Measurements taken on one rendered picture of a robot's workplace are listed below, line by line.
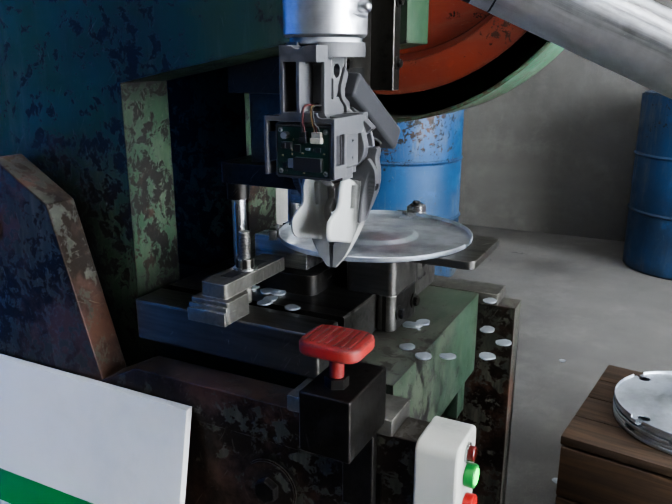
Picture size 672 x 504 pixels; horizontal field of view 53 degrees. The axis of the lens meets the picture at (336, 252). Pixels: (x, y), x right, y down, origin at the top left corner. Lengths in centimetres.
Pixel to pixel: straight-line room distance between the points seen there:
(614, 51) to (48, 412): 90
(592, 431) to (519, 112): 309
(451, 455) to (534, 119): 363
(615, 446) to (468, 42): 78
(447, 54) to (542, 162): 305
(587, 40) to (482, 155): 367
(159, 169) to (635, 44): 66
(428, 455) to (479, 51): 76
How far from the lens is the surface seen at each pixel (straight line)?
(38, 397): 114
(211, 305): 90
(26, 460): 119
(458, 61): 130
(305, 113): 59
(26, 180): 107
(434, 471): 80
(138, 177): 103
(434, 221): 112
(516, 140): 433
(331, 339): 70
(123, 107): 100
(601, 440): 141
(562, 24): 74
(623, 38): 75
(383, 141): 70
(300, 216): 64
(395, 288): 99
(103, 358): 106
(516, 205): 439
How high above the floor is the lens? 104
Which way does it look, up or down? 16 degrees down
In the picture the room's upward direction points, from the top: straight up
